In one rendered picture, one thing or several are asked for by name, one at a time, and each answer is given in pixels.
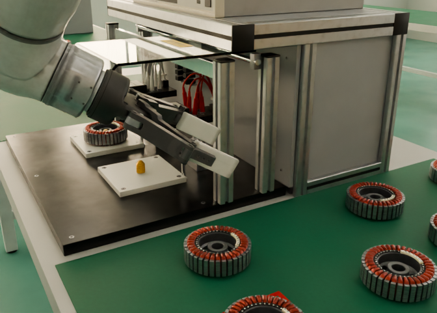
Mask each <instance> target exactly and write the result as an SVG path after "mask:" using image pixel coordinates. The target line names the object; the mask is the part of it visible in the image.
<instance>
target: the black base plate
mask: <svg viewBox="0 0 437 313"><path fill-rule="evenodd" d="M90 123H91V122H90ZM90 123H86V124H78V125H72V126H65V127H60V128H52V129H45V130H40V131H32V132H27V133H19V134H15V135H7V136H5V137H6V142H7V145H8V147H9V149H10V151H11V153H12V155H13V157H14V159H15V160H16V163H17V164H18V167H19V168H20V171H21V173H22V174H23V177H24V178H25V181H26V182H27V185H28V186H29V188H30V190H31V192H32V194H33V196H34V198H35V200H36V202H37V204H38V206H39V208H40V210H41V212H42V214H43V216H44V218H45V220H46V221H47V223H48V225H49V227H50V229H51V231H52V233H53V235H54V237H55V239H56V241H57V243H58V245H59V247H60V249H61V251H62V253H63V255H64V256H67V255H71V254H75V253H78V252H82V251H86V250H89V249H93V248H96V247H100V246H104V245H108V244H110V243H115V242H117V241H122V240H125V239H129V238H133V237H136V236H140V235H143V234H147V233H150V232H155V231H158V230H162V229H165V228H169V227H172V226H176V225H180V224H183V223H188V222H190V221H195V220H197V219H202V218H204V217H209V216H212V215H216V214H219V213H223V212H226V211H230V210H234V209H237V208H242V207H245V206H249V205H252V204H256V203H258V202H263V201H266V200H270V199H273V198H277V197H282V196H284V195H285V192H286V186H285V185H283V184H281V183H280V182H278V181H277V180H274V191H271V192H270V191H267V192H266V193H260V192H259V190H256V189H255V172H256V168H255V167H254V166H252V165H251V164H249V163H247V162H246V161H244V160H242V159H241V158H239V157H237V156H236V155H233V157H234V158H236V159H238V160H239V163H238V164H237V166H236V168H235V170H234V172H233V202H227V201H226V202H225V204H222V205H220V204H219V203H218V201H215V200H213V171H211V170H209V169H206V170H201V171H198V172H197V171H195V170H194V169H193V168H192V167H190V166H189V165H188V164H186V165H185V176H186V177H187V181H186V182H184V183H180V184H176V185H170V186H167V187H162V188H158V189H154V190H150V191H145V192H141V193H137V194H134V195H128V196H125V197H119V195H118V194H117V193H116V192H115V191H114V189H113V188H112V187H111V186H110V185H109V184H108V183H107V182H106V180H105V179H104V178H103V177H102V176H101V174H100V173H99V172H98V167H102V166H106V165H112V164H115V163H121V162H125V161H131V160H135V159H141V158H145V157H151V156H157V155H159V156H161V157H162V158H163V159H164V160H165V161H167V162H168V163H169V164H171V165H172V166H173V167H174V168H175V169H177V170H178V171H179V172H180V173H181V163H180V161H179V160H177V159H176V158H174V157H172V156H171V155H169V154H168V153H166V152H164V151H163V150H161V149H160V148H158V147H156V146H155V145H153V144H152V143H150V142H148V141H147V140H145V139H143V140H144V144H145V146H144V148H138V149H134V150H127V151H123V152H117V153H113V154H107V155H103V156H96V157H90V158H86V157H85V156H84V155H83V154H82V153H81V152H80V150H79V149H78V148H77V147H76V146H75V145H74V143H73V142H71V140H70V136H72V135H80V134H83V128H84V127H85V126H86V125H87V124H90Z"/></svg>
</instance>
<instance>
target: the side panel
mask: <svg viewBox="0 0 437 313"><path fill-rule="evenodd" d="M405 44H406V34H400V35H395V36H381V37H374V38H362V39H355V40H343V41H336V42H324V43H318V44H305V45H301V55H300V77H299V88H298V110H297V132H296V143H295V164H294V176H293V187H288V190H287V192H288V193H289V194H290V195H291V194H293V196H294V197H299V196H300V195H306V194H308V193H313V192H316V191H320V190H323V189H327V188H329V187H334V186H337V185H341V184H345V183H348V182H352V181H355V180H359V179H362V178H366V177H369V176H373V175H376V174H380V173H383V172H387V171H389V165H390V156H391V147H392V141H393V132H394V127H395V117H396V112H397V103H398V97H399V88H400V83H401V74H402V68H403V59H404V49H405Z"/></svg>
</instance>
